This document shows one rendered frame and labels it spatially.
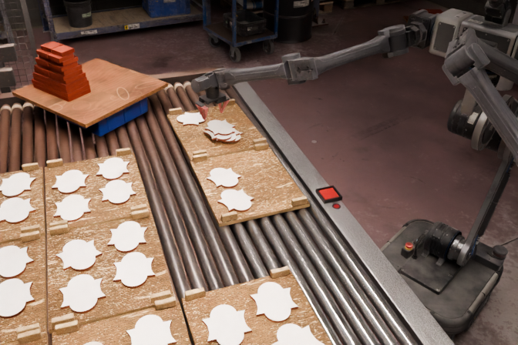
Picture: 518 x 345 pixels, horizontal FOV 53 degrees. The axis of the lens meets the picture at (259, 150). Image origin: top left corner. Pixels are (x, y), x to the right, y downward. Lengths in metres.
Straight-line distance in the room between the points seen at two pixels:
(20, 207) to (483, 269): 2.16
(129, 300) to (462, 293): 1.67
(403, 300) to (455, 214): 1.97
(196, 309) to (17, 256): 0.61
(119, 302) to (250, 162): 0.83
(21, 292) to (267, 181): 0.93
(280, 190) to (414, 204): 1.75
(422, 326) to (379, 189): 2.12
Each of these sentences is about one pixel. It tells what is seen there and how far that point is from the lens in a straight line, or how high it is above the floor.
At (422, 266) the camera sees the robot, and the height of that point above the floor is 0.26.
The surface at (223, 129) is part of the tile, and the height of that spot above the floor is 0.98.
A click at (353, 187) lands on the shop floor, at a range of 3.63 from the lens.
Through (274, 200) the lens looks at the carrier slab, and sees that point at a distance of 1.92.
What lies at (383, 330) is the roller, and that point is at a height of 0.92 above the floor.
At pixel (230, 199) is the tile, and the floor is 0.95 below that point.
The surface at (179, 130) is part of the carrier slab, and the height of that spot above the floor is 0.94.
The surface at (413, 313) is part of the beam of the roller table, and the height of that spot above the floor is 0.91.
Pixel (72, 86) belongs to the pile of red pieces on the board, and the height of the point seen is 1.10.
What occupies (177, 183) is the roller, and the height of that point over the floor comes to 0.92.
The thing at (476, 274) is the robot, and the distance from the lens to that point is 2.86.
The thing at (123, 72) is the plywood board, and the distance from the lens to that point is 2.69.
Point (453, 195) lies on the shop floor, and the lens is 3.77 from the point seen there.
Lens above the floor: 2.13
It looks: 33 degrees down
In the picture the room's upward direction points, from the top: 2 degrees clockwise
